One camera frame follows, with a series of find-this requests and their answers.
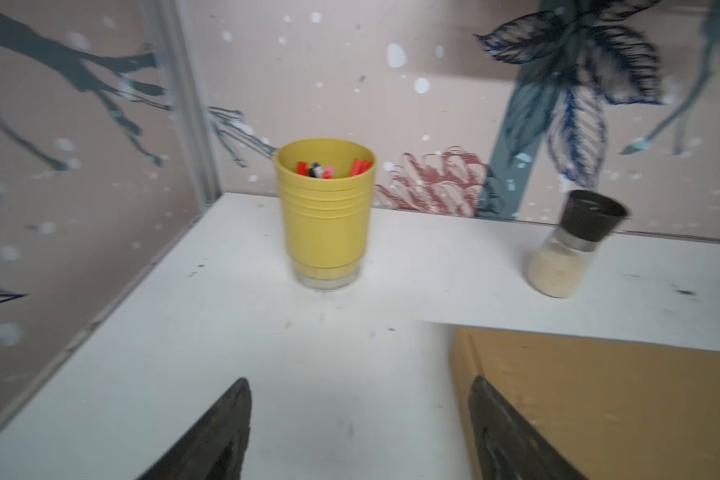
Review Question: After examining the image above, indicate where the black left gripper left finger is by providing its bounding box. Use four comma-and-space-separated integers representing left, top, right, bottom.
139, 378, 252, 480

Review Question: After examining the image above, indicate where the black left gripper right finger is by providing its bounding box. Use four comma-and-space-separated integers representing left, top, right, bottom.
468, 376, 586, 480

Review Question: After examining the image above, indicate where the brown cardboard box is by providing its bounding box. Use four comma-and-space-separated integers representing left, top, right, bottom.
450, 327, 720, 479

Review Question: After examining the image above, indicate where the glass spice grinder black cap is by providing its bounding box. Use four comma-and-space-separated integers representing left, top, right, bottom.
526, 189, 631, 299

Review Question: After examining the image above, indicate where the yellow plastic cup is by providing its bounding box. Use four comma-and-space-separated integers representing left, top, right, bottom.
274, 138, 376, 291

